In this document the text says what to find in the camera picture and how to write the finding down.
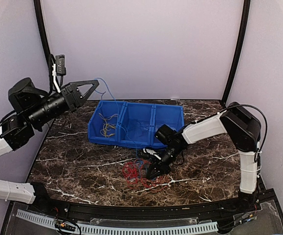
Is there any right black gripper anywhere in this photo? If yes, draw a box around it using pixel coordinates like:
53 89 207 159
146 144 183 179

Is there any red cable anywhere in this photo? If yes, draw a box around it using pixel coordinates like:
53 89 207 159
121 160 175 194

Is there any blue cable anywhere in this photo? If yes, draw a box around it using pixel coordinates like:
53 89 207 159
129 119 152 138
93 77 152 177

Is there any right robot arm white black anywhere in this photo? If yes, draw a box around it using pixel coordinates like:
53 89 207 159
146 102 266 212

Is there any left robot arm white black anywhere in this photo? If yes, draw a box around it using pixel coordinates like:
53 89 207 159
0 77 99 213

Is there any left blue storage bin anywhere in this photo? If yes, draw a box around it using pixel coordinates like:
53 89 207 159
87 100 126 145

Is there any blue storage bin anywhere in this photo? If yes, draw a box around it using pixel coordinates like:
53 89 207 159
87 100 126 145
151 104 184 148
118 102 154 149

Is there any middle blue storage bin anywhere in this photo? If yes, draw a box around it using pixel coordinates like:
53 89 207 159
118 102 154 149

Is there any right blue storage bin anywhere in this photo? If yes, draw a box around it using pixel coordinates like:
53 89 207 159
151 104 184 148

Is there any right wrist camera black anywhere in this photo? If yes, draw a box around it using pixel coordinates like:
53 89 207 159
154 124 176 146

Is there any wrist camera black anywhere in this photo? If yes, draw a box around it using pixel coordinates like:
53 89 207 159
8 77 48 113
154 124 176 146

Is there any black front rail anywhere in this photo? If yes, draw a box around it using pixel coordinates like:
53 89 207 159
9 193 279 222

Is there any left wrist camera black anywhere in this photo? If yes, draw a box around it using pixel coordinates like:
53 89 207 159
8 77 48 113

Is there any white slotted cable duct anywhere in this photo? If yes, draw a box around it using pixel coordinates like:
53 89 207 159
16 210 218 235

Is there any left black frame post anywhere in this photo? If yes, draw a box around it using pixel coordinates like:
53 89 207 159
33 0 55 96

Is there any black frame post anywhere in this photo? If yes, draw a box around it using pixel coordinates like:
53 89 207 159
221 0 251 107
33 0 55 96

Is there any right black frame post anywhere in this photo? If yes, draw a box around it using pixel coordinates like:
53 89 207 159
221 0 251 107

